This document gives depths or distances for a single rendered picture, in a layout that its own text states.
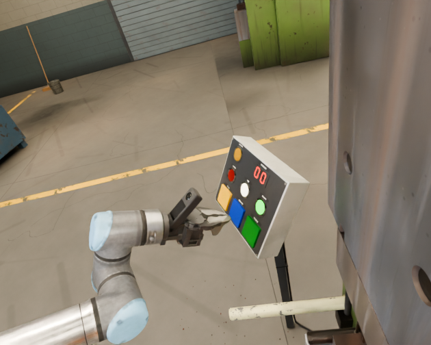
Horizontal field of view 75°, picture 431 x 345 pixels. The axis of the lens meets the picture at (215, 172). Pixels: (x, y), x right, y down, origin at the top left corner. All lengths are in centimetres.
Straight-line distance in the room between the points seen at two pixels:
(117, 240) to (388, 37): 63
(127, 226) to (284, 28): 461
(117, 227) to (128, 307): 17
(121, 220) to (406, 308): 57
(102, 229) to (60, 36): 835
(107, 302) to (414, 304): 56
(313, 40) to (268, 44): 71
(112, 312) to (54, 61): 872
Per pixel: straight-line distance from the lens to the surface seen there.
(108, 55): 866
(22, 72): 967
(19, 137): 555
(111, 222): 70
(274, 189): 83
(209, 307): 199
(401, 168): 24
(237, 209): 98
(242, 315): 121
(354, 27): 29
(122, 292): 70
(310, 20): 511
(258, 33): 512
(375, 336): 43
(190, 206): 73
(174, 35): 823
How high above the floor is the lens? 172
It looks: 37 degrees down
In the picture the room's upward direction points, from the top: 17 degrees counter-clockwise
